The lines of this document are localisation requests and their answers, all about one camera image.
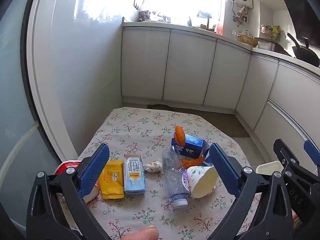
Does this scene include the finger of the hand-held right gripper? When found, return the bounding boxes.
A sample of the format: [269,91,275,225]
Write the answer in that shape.
[303,139,320,167]
[273,139,298,178]

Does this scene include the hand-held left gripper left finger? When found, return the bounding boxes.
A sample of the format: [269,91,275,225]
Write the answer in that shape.
[26,143,112,240]

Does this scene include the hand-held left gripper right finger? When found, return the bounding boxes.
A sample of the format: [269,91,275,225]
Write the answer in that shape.
[207,142,293,240]

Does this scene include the white bin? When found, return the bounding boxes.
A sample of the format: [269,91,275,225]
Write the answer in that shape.
[255,161,284,175]

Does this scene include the yellow snack packet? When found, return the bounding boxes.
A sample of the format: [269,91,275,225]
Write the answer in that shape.
[97,160,125,200]

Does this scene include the white paper cup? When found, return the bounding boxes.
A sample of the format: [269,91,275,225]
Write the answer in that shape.
[184,165,218,199]

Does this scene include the orange peel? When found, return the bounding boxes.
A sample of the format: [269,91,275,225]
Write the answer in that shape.
[174,126,186,147]
[182,157,205,169]

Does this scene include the dark blue box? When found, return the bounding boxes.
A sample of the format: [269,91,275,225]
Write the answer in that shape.
[171,134,210,164]

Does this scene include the light blue milk carton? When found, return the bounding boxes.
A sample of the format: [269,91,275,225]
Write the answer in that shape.
[124,154,146,195]

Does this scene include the clear plastic bottle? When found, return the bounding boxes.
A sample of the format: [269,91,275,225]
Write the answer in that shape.
[162,147,192,207]

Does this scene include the white wrapper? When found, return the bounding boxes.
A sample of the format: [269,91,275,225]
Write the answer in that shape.
[143,162,163,173]

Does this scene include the person's left hand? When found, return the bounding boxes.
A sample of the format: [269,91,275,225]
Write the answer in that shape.
[124,226,159,240]

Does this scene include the red and white package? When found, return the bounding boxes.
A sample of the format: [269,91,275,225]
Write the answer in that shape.
[54,160,101,204]

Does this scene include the white cabinet door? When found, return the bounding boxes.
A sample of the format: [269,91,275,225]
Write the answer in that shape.
[163,31,217,105]
[121,29,171,100]
[235,55,279,130]
[204,41,251,109]

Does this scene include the black wok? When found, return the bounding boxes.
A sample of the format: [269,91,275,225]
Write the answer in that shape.
[286,32,320,67]

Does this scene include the steel pot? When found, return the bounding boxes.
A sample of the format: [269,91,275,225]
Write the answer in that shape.
[257,39,290,55]

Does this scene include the wicker basket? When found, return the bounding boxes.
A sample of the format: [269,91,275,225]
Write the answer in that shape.
[237,33,258,47]

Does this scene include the green and yellow food packets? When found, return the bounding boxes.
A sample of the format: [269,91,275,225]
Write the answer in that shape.
[261,24,280,38]

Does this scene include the black range hood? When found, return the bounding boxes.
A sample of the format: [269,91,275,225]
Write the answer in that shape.
[275,0,320,48]

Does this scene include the water heater pipes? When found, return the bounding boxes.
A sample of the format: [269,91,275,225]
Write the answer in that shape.
[231,1,248,28]

